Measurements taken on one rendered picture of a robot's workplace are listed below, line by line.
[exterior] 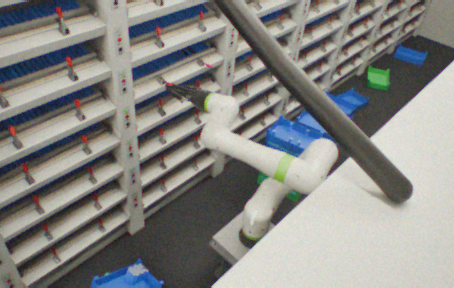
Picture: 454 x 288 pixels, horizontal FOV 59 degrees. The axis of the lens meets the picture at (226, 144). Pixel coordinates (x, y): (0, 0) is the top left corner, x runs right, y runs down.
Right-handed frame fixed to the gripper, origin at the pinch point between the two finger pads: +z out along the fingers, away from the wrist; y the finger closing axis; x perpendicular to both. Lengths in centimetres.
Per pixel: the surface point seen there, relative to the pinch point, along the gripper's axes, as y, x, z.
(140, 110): -9.7, -12.9, 15.8
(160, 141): -1.1, -36.0, 16.2
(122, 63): -22.2, 19.3, 2.1
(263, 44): -76, 66, -116
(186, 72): 15.8, 0.4, 7.3
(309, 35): 137, -16, 12
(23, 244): -81, -53, 22
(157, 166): -3, -54, 21
